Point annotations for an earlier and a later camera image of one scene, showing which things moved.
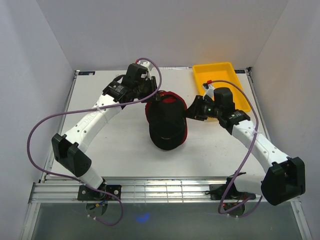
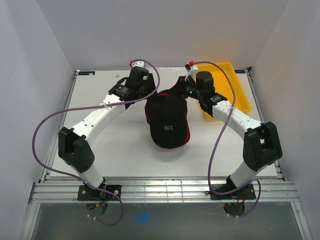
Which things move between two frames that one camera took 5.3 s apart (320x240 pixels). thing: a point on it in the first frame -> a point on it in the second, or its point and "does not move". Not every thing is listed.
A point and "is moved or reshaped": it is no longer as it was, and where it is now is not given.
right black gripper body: x=211 y=110 -> x=187 y=88
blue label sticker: x=86 y=73 does not move
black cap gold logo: x=167 y=127 is moved or reshaped
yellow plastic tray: x=224 y=71 does not move
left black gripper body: x=146 y=89 does not move
